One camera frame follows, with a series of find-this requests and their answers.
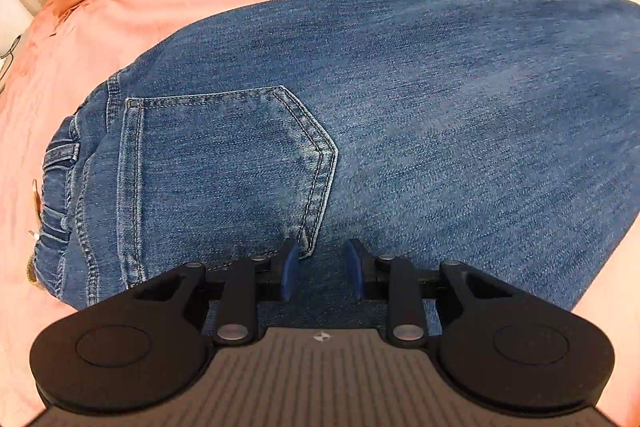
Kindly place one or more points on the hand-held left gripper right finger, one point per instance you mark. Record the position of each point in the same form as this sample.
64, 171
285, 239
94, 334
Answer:
356, 271

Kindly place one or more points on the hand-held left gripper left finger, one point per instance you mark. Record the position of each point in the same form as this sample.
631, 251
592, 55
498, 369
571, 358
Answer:
289, 271

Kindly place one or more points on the blue denim pants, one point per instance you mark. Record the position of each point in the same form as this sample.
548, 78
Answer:
425, 117

